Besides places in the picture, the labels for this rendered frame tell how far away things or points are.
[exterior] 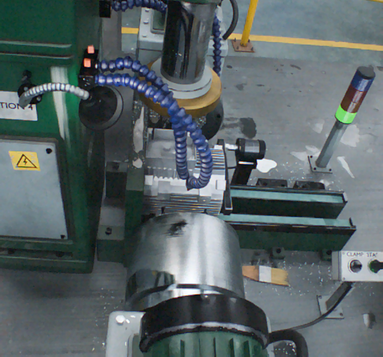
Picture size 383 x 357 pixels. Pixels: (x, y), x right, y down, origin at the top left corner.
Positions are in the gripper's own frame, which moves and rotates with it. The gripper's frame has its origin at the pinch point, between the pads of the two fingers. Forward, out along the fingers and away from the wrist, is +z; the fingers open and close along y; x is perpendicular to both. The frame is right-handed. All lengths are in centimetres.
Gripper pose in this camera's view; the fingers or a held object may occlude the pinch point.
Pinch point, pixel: (381, 266)
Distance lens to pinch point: 106.3
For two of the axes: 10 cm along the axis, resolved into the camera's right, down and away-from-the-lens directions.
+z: -1.3, 2.3, 9.7
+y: -9.9, -0.7, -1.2
